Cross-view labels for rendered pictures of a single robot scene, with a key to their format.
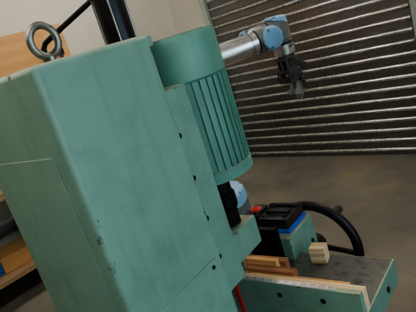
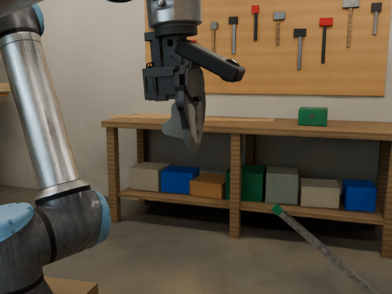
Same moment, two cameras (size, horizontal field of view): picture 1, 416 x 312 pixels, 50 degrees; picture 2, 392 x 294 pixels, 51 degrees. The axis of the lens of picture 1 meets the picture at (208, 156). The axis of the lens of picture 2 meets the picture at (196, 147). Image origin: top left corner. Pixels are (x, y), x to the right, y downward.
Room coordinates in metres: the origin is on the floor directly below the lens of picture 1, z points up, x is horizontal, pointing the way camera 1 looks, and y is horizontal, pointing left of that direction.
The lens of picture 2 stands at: (1.63, -1.07, 1.23)
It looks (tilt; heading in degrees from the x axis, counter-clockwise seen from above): 10 degrees down; 60
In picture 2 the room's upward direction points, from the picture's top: straight up
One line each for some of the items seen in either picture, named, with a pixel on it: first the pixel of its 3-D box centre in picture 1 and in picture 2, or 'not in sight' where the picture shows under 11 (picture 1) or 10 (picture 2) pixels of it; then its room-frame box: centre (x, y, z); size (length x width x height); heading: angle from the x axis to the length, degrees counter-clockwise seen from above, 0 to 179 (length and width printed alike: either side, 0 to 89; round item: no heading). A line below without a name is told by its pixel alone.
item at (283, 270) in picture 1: (254, 274); not in sight; (0.97, -0.02, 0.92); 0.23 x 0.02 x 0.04; 49
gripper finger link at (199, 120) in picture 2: (293, 91); (185, 126); (1.97, -0.45, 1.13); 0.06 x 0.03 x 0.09; 127
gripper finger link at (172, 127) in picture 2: (298, 90); (177, 129); (1.94, -0.47, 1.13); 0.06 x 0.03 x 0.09; 127
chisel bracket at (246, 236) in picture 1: (231, 245); not in sight; (0.94, 0.01, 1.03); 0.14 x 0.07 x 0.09; 139
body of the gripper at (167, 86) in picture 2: (288, 68); (174, 65); (1.95, -0.45, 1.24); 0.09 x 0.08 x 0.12; 127
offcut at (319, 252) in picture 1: (319, 252); not in sight; (0.97, -0.19, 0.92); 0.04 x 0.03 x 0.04; 56
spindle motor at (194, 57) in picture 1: (194, 108); not in sight; (0.95, 0.00, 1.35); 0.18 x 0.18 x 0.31
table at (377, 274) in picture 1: (271, 271); not in sight; (1.04, -0.07, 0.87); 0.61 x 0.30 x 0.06; 49
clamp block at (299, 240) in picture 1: (281, 239); not in sight; (1.10, -0.12, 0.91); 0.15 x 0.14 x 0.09; 49
